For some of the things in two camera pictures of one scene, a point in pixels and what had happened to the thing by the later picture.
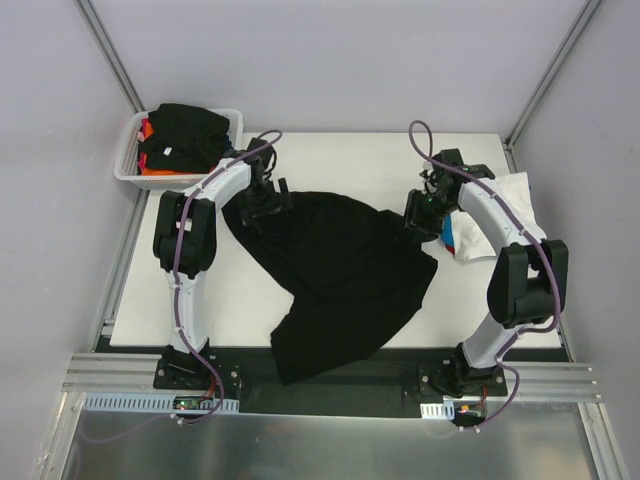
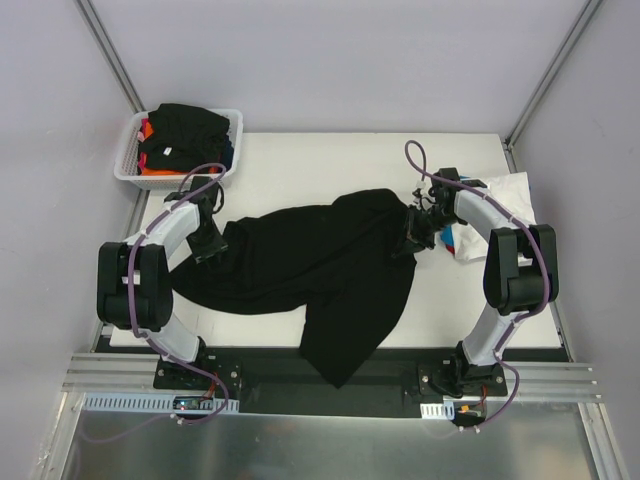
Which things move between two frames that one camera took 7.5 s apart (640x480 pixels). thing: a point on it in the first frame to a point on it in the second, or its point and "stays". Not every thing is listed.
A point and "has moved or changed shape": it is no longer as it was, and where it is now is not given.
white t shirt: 513,190 stays
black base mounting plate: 365,381 stays
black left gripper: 267,206 to 210,245
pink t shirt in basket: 141,137 stays
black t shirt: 356,276 has moved or changed shape
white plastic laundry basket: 126,167 stays
